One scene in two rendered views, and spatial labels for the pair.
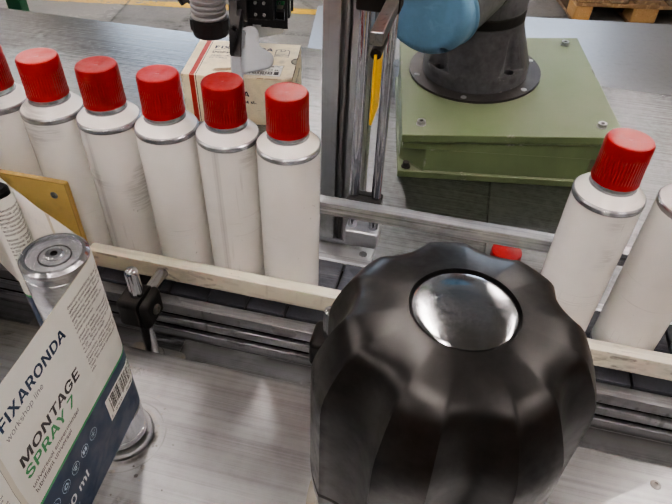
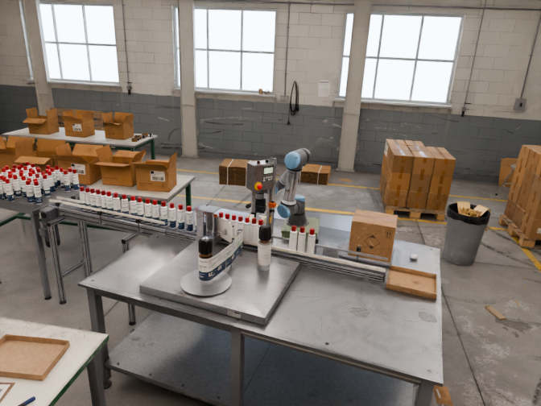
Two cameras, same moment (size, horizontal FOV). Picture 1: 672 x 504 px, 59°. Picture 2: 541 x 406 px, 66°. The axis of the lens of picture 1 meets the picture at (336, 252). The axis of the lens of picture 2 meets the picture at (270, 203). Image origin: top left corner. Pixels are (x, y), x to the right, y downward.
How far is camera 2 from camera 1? 2.49 m
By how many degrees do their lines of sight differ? 22
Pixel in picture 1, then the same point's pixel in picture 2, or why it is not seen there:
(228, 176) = (253, 229)
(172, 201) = (246, 232)
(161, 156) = (246, 226)
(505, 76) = (300, 222)
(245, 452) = (252, 257)
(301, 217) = not seen: hidden behind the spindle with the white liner
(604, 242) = (292, 237)
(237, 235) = (253, 237)
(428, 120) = (286, 229)
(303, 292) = not seen: hidden behind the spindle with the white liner
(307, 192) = not seen: hidden behind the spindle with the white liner
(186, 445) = (245, 256)
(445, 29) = (285, 214)
